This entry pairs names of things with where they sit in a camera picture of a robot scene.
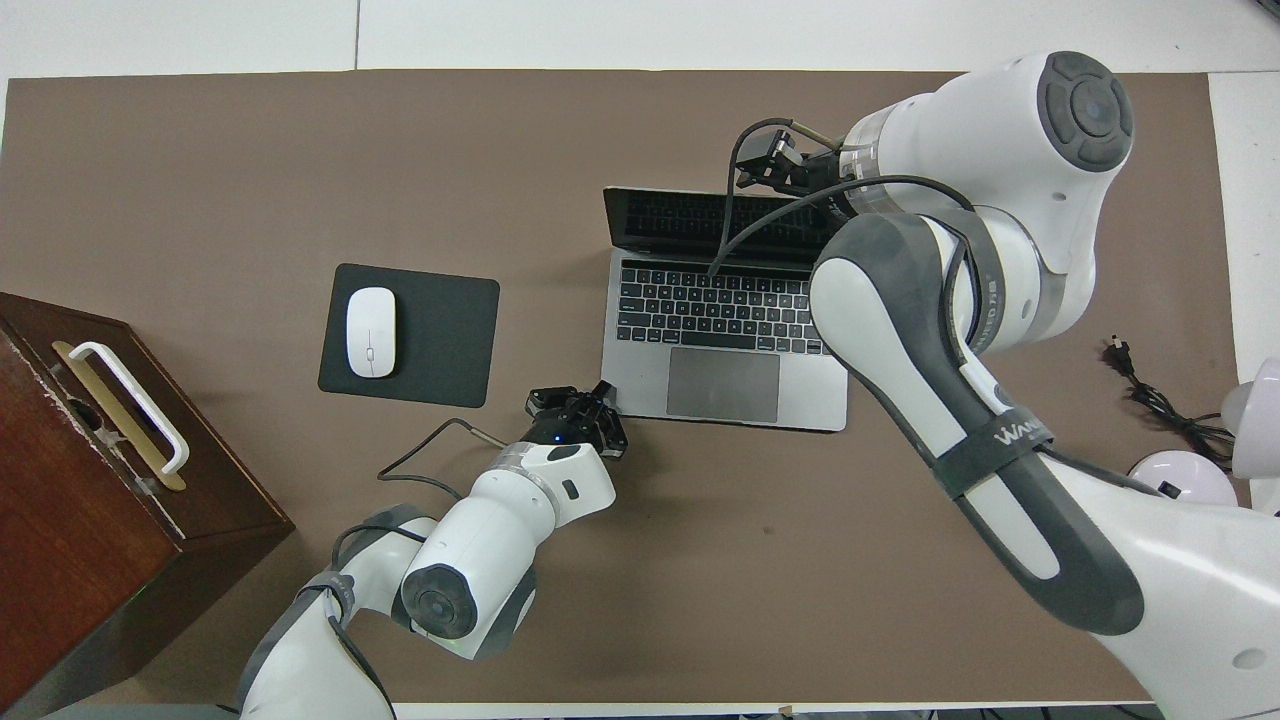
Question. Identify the silver laptop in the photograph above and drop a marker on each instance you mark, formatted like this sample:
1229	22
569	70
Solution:
725	340

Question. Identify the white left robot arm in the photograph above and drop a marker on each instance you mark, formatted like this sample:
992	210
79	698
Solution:
490	540

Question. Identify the white desk lamp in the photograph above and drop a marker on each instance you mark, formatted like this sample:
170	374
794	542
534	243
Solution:
1185	478

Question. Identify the white computer mouse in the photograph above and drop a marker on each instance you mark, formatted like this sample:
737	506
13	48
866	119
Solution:
371	330

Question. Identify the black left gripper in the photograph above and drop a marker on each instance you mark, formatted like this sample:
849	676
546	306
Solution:
572	425

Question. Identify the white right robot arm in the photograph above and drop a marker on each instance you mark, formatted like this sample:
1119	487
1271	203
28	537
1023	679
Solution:
960	330

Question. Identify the brown table mat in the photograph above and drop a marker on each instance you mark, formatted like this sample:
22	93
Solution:
300	150

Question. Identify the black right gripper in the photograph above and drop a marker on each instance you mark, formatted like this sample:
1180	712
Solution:
822	172

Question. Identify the black mouse pad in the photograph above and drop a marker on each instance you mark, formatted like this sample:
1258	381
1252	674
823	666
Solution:
440	335

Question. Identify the dark wooden box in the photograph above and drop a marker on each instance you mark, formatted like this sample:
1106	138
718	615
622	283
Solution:
70	530

